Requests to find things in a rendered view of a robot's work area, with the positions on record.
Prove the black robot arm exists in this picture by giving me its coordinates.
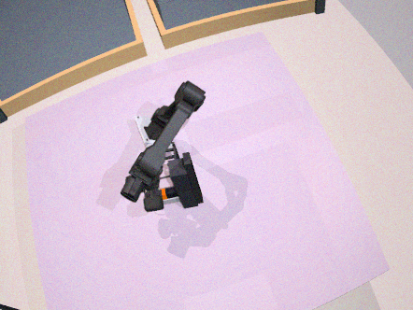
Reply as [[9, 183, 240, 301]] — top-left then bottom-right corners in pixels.
[[121, 80, 206, 203]]

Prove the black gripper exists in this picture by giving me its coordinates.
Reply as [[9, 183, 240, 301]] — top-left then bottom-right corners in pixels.
[[143, 178, 164, 212]]

